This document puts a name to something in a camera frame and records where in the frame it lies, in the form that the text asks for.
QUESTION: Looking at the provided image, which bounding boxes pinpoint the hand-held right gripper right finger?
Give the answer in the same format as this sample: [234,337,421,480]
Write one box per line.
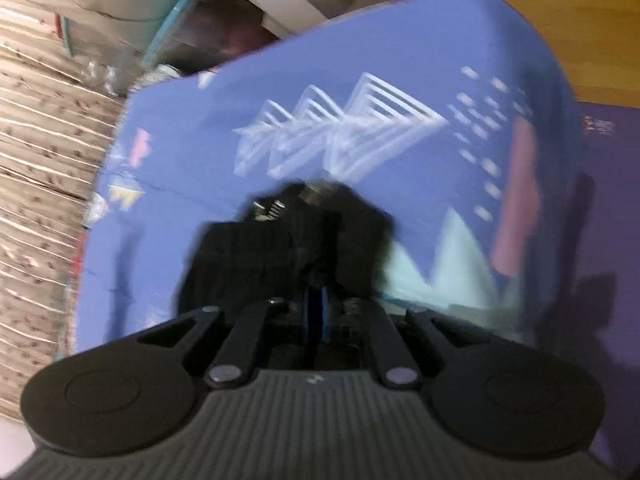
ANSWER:
[321,286,482,390]

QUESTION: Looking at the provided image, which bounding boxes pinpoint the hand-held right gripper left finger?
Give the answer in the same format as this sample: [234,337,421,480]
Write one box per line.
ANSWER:
[136,286,322,390]

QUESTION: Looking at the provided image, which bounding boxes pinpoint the black pants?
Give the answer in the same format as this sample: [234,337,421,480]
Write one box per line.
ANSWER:
[172,179,402,322]

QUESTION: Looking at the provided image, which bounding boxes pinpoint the blue printed bedsheet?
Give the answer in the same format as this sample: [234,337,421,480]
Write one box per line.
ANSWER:
[65,0,587,362]

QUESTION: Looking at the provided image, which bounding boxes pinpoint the purple floor mat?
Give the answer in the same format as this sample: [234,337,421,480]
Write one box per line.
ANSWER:
[537,101,640,480]

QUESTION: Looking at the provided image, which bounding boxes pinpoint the clear storage bin teal lid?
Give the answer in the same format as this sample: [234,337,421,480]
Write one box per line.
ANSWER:
[139,0,283,80]

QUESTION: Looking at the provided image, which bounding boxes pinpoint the beige leaf-patterned curtain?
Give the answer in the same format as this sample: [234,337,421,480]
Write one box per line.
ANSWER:
[0,0,132,422]

